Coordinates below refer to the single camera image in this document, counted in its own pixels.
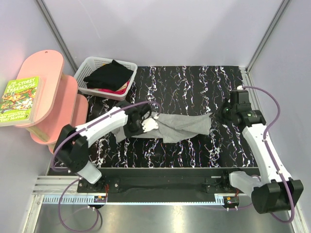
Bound black t shirt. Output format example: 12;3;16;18
83;60;133;91

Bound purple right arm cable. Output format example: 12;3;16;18
240;85;297;223

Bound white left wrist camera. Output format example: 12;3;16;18
142;116;158;133

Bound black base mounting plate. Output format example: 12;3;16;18
76;167;249;204

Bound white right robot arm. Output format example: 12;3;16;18
210;88;304;216

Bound white plastic laundry basket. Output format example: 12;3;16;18
73;56;138;101

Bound left orange connector board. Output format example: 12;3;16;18
94;194;107;203

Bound green treehouse book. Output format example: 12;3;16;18
0;76;44;127

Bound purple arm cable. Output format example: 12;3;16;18
240;85;297;223
51;101;162;231

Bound pink tiered wooden shelf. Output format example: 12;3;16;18
17;50;88;152

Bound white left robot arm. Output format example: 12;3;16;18
53;104;151;192

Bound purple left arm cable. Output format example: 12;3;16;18
51;101;162;231

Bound aluminium frame rail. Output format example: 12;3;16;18
33;176;78;195

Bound grey t shirt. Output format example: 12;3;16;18
114;114;211;144

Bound red and beige clothes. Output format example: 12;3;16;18
97;82;129;95

